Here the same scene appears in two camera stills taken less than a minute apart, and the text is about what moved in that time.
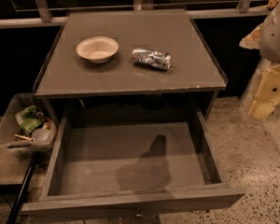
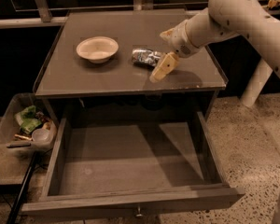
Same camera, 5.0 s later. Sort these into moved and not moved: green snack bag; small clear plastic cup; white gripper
Moved: white gripper
Not moved: green snack bag; small clear plastic cup
